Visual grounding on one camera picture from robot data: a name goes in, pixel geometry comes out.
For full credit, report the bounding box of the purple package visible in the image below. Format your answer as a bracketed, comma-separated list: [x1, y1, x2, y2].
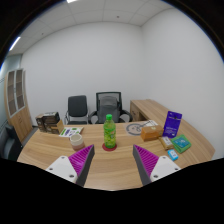
[162, 110, 183, 139]

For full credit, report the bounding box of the black sofa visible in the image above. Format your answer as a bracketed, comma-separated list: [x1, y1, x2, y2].
[0, 123, 24, 162]

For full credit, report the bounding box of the white and brown cup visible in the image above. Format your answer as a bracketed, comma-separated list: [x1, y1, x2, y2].
[69, 133, 86, 152]

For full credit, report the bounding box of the tan small packet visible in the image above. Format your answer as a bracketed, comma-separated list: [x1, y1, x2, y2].
[158, 135, 175, 151]

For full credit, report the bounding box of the dark flat box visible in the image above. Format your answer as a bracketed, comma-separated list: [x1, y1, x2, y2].
[35, 114, 46, 133]

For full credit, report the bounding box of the white green purple leaflet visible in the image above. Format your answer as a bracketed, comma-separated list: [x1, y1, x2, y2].
[58, 126, 85, 138]

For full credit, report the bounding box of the wooden side desk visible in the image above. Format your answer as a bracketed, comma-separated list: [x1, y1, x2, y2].
[129, 98, 168, 123]

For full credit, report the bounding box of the flat round red coaster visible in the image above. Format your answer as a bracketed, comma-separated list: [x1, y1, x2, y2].
[101, 142, 118, 152]

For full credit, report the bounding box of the green drink bottle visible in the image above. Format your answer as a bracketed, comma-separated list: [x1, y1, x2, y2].
[102, 113, 117, 150]

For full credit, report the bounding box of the wooden shelf cabinet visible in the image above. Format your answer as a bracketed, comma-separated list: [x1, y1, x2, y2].
[4, 68, 34, 144]

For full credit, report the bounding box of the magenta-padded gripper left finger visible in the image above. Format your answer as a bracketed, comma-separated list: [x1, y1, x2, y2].
[45, 143, 96, 188]

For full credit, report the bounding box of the black mesh office chair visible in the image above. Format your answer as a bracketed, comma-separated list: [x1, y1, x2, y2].
[88, 91, 133, 125]

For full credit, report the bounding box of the small blue white box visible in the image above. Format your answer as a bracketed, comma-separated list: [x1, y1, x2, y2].
[166, 148, 180, 162]

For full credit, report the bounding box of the black printed box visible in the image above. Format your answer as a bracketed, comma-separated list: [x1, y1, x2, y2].
[42, 111, 61, 125]

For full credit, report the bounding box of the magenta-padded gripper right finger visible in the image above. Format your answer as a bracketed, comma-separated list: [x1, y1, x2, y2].
[132, 144, 182, 187]

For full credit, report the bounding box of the green pouch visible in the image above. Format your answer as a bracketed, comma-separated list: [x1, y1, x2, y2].
[170, 133, 193, 154]

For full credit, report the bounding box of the orange-brown box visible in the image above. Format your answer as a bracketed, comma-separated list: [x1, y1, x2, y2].
[140, 124, 164, 142]

